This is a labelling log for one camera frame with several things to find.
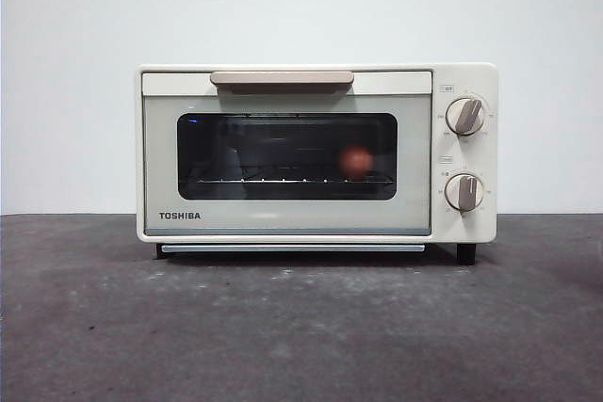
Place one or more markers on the cream Toshiba toaster oven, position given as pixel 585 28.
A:
pixel 440 157

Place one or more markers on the silver crumb tray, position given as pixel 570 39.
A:
pixel 282 248

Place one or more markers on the black oven foot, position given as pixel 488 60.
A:
pixel 160 252
pixel 466 253

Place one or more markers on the brown egg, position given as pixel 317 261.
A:
pixel 355 161

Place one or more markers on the cream timer knob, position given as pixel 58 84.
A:
pixel 465 191

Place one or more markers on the cream temperature knob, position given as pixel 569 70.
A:
pixel 465 116

